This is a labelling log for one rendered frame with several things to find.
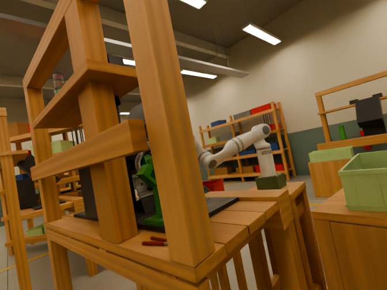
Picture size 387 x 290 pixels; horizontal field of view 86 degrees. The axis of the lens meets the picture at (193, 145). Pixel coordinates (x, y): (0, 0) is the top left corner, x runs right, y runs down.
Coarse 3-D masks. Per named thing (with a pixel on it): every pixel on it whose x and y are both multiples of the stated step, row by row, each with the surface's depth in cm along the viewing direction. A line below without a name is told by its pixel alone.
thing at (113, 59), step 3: (108, 54) 86; (108, 57) 86; (111, 57) 87; (114, 57) 88; (117, 57) 89; (120, 57) 90; (108, 60) 86; (111, 60) 86; (114, 60) 87; (117, 60) 89; (120, 60) 90; (114, 63) 87; (117, 63) 88; (120, 63) 89; (123, 63) 90
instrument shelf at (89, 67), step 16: (96, 64) 72; (112, 64) 77; (80, 80) 77; (96, 80) 79; (112, 80) 82; (128, 80) 85; (64, 96) 89; (48, 112) 105; (64, 112) 110; (80, 112) 115
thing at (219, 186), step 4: (212, 180) 168; (216, 180) 167; (220, 180) 160; (204, 184) 171; (208, 184) 170; (212, 184) 168; (216, 184) 151; (220, 184) 158; (208, 188) 148; (212, 188) 147; (216, 188) 150; (220, 188) 157
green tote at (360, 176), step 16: (352, 160) 113; (368, 160) 129; (384, 160) 124; (352, 176) 87; (368, 176) 83; (384, 176) 80; (352, 192) 87; (368, 192) 84; (384, 192) 80; (352, 208) 88; (368, 208) 84; (384, 208) 81
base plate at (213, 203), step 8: (136, 200) 153; (208, 200) 109; (216, 200) 106; (224, 200) 103; (232, 200) 100; (208, 208) 93; (216, 208) 91; (224, 208) 94; (80, 216) 138; (136, 216) 104; (144, 216) 101; (136, 224) 91; (144, 224) 88; (152, 224) 85
